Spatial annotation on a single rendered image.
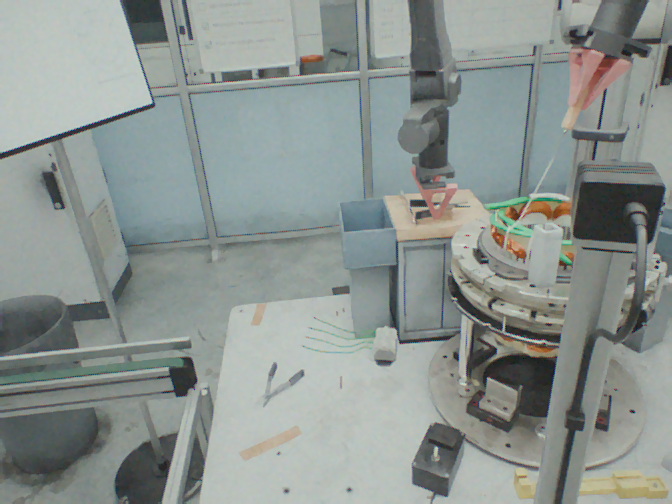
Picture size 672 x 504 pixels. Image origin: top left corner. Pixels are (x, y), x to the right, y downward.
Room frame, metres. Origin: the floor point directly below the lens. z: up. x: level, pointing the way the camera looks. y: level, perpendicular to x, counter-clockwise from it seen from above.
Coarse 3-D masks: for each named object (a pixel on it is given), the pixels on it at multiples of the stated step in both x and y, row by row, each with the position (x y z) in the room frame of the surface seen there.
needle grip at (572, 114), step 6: (588, 90) 0.74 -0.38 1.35; (582, 96) 0.74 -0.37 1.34; (576, 102) 0.74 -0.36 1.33; (582, 102) 0.74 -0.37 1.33; (570, 108) 0.74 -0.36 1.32; (576, 108) 0.74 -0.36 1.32; (570, 114) 0.74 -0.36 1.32; (576, 114) 0.74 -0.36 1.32; (564, 120) 0.74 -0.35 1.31; (570, 120) 0.74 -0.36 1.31; (564, 126) 0.74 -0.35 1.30; (570, 126) 0.73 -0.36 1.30
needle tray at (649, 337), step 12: (660, 228) 0.91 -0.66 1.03; (660, 240) 0.83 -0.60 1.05; (660, 252) 0.82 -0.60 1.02; (660, 300) 0.84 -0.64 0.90; (660, 312) 0.84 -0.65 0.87; (660, 324) 0.85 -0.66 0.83; (636, 336) 0.84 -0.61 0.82; (648, 336) 0.83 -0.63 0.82; (660, 336) 0.86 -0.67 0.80; (636, 348) 0.83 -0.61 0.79; (648, 348) 0.84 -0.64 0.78
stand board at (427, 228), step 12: (456, 192) 1.09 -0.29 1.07; (468, 192) 1.09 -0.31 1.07; (396, 204) 1.05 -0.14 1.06; (468, 204) 1.02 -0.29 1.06; (480, 204) 1.01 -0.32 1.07; (396, 216) 0.98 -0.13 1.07; (408, 216) 0.98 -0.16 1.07; (444, 216) 0.97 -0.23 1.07; (456, 216) 0.96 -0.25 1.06; (468, 216) 0.96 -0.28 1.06; (480, 216) 0.95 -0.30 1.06; (396, 228) 0.93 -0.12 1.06; (408, 228) 0.92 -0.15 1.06; (420, 228) 0.92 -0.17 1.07; (432, 228) 0.92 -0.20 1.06; (444, 228) 0.92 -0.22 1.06; (456, 228) 0.92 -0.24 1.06
